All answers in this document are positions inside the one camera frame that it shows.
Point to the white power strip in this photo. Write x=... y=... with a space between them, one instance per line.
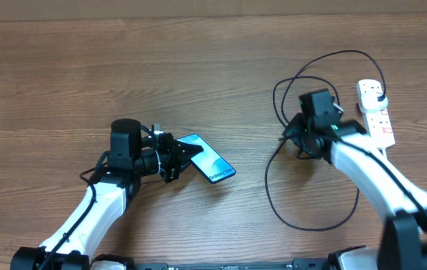
x=377 y=124

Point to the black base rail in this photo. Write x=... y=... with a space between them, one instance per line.
x=296 y=264

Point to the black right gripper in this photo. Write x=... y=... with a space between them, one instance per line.
x=294 y=136

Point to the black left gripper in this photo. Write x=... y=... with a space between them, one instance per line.
x=176 y=156

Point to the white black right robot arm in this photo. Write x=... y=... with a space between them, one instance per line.
x=319 y=132

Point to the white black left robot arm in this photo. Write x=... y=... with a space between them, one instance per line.
x=135 y=151

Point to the white charger plug adapter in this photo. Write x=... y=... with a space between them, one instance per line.
x=370 y=103

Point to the Samsung Galaxy smartphone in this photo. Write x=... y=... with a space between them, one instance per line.
x=213 y=166

